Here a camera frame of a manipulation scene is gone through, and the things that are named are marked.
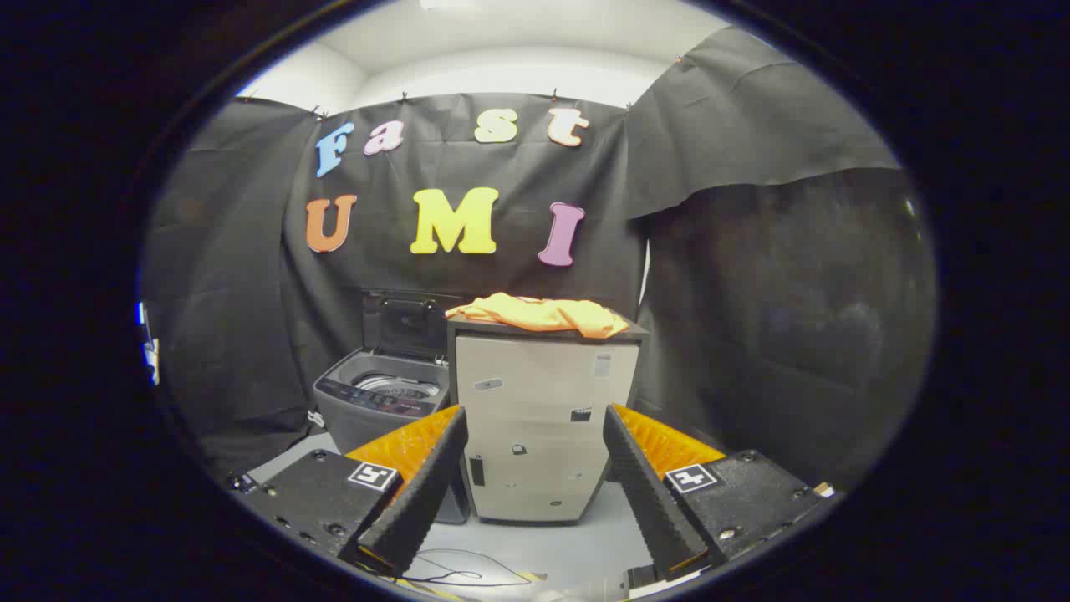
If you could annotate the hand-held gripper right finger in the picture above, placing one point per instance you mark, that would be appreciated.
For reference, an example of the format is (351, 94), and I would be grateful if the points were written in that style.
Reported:
(648, 493)

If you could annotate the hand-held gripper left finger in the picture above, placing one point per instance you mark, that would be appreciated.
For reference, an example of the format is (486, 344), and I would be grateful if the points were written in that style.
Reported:
(422, 493)

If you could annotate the grey washing machine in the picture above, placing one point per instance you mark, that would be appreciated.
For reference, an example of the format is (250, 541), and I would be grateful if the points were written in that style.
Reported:
(359, 418)

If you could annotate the dark washing machine lid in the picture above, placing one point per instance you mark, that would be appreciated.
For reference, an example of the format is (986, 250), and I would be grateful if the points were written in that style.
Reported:
(405, 326)

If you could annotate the orange shirt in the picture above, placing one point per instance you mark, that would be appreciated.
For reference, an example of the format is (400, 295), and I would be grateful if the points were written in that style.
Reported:
(543, 313)

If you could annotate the beige cabinet with grey top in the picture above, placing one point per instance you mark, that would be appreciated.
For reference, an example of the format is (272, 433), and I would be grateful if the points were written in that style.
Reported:
(535, 418)

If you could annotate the black backdrop cloth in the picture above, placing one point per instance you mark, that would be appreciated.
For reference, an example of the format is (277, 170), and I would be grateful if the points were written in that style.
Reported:
(468, 284)

